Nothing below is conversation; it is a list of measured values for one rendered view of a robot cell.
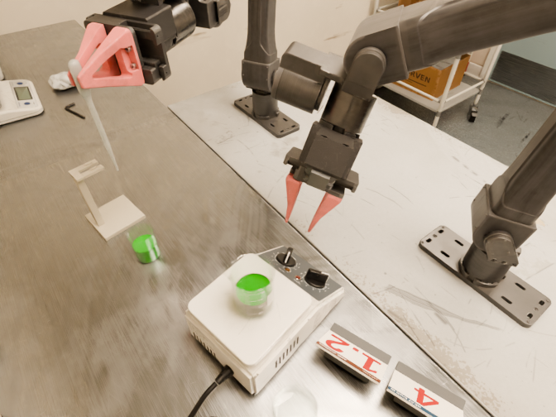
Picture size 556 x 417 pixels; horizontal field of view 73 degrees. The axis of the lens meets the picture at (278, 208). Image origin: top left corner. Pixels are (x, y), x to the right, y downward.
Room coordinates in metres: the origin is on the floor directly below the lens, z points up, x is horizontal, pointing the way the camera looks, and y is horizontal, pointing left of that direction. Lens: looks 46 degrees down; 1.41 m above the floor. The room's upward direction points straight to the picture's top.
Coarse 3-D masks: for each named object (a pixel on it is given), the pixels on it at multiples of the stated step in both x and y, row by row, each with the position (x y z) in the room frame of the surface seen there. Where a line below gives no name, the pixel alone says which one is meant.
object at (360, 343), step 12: (336, 324) 0.26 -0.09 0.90; (324, 336) 0.24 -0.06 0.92; (348, 336) 0.24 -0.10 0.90; (324, 348) 0.21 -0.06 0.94; (360, 348) 0.23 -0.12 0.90; (372, 348) 0.23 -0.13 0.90; (336, 360) 0.20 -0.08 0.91; (384, 360) 0.21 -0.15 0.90; (360, 372) 0.18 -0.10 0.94; (384, 372) 0.19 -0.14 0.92
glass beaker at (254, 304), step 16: (240, 256) 0.27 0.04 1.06; (256, 256) 0.27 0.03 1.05; (224, 272) 0.25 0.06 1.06; (240, 272) 0.27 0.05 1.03; (256, 272) 0.27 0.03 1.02; (272, 272) 0.25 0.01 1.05; (240, 288) 0.23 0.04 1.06; (256, 288) 0.22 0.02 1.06; (272, 288) 0.24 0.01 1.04; (240, 304) 0.23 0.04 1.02; (256, 304) 0.22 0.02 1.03; (272, 304) 0.24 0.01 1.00; (256, 320) 0.22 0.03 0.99
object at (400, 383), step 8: (400, 376) 0.18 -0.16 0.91; (392, 384) 0.17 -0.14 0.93; (400, 384) 0.17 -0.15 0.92; (408, 384) 0.17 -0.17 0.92; (400, 392) 0.16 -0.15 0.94; (408, 392) 0.16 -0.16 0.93; (416, 392) 0.16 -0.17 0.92; (424, 392) 0.16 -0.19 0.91; (416, 400) 0.15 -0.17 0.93; (424, 400) 0.15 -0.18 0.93; (432, 400) 0.15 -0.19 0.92; (440, 400) 0.16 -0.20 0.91; (432, 408) 0.14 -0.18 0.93; (440, 408) 0.14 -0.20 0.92; (448, 408) 0.15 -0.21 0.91; (440, 416) 0.13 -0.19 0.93; (448, 416) 0.13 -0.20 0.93; (456, 416) 0.14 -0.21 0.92
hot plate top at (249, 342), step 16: (208, 288) 0.27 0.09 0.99; (224, 288) 0.27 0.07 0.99; (288, 288) 0.27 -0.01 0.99; (192, 304) 0.25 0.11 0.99; (208, 304) 0.25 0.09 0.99; (224, 304) 0.25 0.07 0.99; (288, 304) 0.25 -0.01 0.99; (304, 304) 0.25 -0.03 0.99; (208, 320) 0.22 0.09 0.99; (224, 320) 0.22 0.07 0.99; (240, 320) 0.22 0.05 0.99; (272, 320) 0.22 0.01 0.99; (288, 320) 0.22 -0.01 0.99; (224, 336) 0.20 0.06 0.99; (240, 336) 0.20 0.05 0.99; (256, 336) 0.20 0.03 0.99; (272, 336) 0.20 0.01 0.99; (240, 352) 0.18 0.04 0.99; (256, 352) 0.18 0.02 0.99
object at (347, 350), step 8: (328, 336) 0.24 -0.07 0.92; (336, 336) 0.24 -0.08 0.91; (328, 344) 0.22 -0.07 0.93; (336, 344) 0.22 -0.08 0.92; (344, 344) 0.23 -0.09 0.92; (344, 352) 0.21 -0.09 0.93; (352, 352) 0.21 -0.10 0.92; (360, 352) 0.22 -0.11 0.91; (352, 360) 0.20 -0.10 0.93; (360, 360) 0.20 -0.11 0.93; (368, 360) 0.20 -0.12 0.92; (376, 360) 0.21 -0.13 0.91; (368, 368) 0.19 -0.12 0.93; (376, 368) 0.19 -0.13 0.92; (376, 376) 0.18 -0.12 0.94
